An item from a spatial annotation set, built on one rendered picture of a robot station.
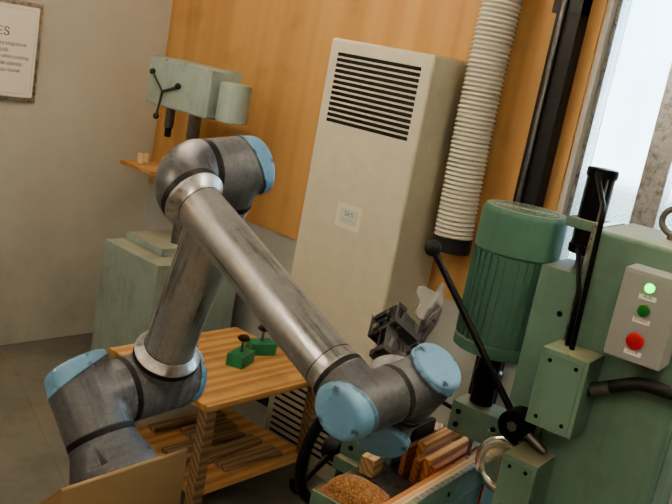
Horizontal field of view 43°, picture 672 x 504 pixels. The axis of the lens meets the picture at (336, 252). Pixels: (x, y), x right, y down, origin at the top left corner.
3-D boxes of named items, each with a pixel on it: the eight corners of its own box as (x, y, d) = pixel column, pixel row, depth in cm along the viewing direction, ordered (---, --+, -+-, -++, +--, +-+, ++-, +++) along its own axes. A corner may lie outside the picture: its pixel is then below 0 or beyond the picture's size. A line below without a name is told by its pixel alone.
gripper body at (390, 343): (401, 297, 157) (391, 344, 148) (431, 325, 160) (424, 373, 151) (371, 314, 161) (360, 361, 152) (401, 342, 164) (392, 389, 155)
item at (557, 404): (541, 411, 165) (559, 338, 162) (585, 429, 160) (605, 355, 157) (523, 421, 158) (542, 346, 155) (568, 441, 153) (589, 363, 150)
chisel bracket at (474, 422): (459, 427, 193) (467, 392, 191) (515, 452, 185) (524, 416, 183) (443, 435, 187) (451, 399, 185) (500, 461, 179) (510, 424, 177)
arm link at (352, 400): (136, 129, 151) (368, 413, 117) (195, 125, 159) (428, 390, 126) (122, 181, 157) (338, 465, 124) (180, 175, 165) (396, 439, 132)
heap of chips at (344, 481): (342, 476, 178) (346, 460, 177) (398, 505, 170) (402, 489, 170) (316, 489, 171) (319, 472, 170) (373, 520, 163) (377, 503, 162)
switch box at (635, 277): (613, 346, 156) (636, 262, 152) (668, 365, 150) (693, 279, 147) (602, 352, 151) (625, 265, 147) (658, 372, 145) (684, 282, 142)
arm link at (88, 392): (55, 457, 184) (29, 382, 189) (126, 433, 196) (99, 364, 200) (79, 434, 174) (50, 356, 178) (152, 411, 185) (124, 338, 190)
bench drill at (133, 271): (160, 359, 459) (204, 62, 424) (234, 405, 419) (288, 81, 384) (80, 372, 423) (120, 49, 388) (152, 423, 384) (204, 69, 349)
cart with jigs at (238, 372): (217, 437, 383) (240, 301, 368) (310, 495, 348) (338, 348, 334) (91, 474, 333) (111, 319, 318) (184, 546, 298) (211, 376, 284)
